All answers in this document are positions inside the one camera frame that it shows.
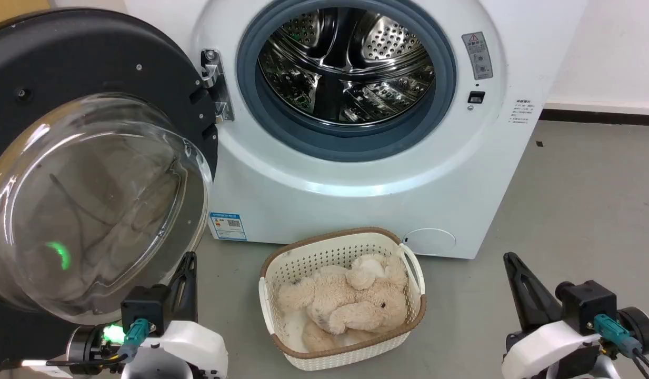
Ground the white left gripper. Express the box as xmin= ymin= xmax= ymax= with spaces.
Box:
xmin=121 ymin=252 xmax=229 ymax=379

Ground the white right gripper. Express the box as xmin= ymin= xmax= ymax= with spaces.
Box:
xmin=501 ymin=252 xmax=604 ymax=379

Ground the washer door with glass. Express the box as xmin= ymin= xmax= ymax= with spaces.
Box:
xmin=0 ymin=7 xmax=220 ymax=370

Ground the white front-load washing machine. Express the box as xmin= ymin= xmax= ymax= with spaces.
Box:
xmin=123 ymin=0 xmax=589 ymax=260

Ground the metal door hinge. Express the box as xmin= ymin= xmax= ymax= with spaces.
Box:
xmin=200 ymin=48 xmax=235 ymax=123

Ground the blue energy label sticker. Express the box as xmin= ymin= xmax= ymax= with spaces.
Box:
xmin=208 ymin=212 xmax=248 ymax=242

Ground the cream plastic laundry basket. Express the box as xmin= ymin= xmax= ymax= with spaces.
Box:
xmin=258 ymin=227 xmax=427 ymax=371

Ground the round white filter cover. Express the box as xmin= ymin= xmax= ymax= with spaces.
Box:
xmin=403 ymin=228 xmax=457 ymax=257

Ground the beige plush toy dog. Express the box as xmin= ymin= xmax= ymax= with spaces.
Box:
xmin=277 ymin=254 xmax=409 ymax=352

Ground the grey warning sticker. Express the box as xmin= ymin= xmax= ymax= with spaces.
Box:
xmin=462 ymin=32 xmax=494 ymax=81

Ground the stainless steel washer drum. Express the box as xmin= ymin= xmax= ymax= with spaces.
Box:
xmin=257 ymin=6 xmax=436 ymax=127

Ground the yellow wooden panel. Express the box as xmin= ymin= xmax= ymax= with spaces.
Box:
xmin=0 ymin=0 xmax=52 ymax=28

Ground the teal left cable connector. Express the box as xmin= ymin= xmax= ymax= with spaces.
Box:
xmin=116 ymin=318 xmax=149 ymax=364

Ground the teal cable connector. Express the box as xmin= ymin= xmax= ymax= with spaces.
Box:
xmin=593 ymin=314 xmax=644 ymax=360
xmin=116 ymin=318 xmax=149 ymax=364

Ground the teal right cable connector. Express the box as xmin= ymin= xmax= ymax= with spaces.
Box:
xmin=593 ymin=314 xmax=644 ymax=360

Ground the dark wall baseboard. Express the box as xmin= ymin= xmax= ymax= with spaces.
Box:
xmin=538 ymin=107 xmax=649 ymax=127

